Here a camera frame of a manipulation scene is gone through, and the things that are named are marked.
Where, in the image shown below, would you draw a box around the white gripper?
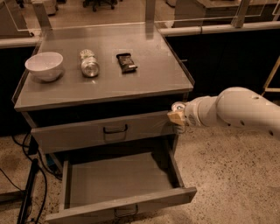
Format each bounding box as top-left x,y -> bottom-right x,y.
167,96 -> 222,127

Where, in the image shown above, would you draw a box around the redbull can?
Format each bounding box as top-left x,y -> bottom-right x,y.
171,101 -> 186,135

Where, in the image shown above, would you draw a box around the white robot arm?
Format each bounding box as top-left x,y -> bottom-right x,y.
167,87 -> 280,139

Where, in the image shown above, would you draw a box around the closed upper grey drawer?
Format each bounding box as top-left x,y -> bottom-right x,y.
31,111 -> 176,154

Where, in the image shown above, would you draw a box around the grey drawer cabinet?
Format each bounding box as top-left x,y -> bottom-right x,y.
11,22 -> 198,224

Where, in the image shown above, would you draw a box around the open lower grey drawer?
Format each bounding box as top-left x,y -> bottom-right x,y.
46,139 -> 196,224

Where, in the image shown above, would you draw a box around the black snack packet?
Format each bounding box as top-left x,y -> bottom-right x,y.
116,52 -> 137,74

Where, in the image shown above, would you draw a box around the black office chair base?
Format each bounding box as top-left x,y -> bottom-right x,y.
82,0 -> 118,12

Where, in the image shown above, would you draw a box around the white ceramic bowl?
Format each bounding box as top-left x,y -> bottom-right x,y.
24,52 -> 63,81

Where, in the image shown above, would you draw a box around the black floor bar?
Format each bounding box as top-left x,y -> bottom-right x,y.
17,158 -> 39,224

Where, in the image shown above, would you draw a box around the black upper drawer handle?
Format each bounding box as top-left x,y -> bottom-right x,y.
103,124 -> 128,135

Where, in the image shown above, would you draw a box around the black drawer handle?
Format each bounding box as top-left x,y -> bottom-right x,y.
114,204 -> 138,218
103,124 -> 128,135

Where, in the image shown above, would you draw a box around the white horizontal rail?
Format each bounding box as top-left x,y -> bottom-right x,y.
0,21 -> 280,49

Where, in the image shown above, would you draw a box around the yellow wheeled cart frame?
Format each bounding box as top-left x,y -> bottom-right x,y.
261,56 -> 280,96

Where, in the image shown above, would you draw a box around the black lower drawer handle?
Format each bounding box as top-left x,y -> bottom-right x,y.
114,204 -> 138,218

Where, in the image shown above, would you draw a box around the black floor cables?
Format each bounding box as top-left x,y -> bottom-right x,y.
0,132 -> 63,224

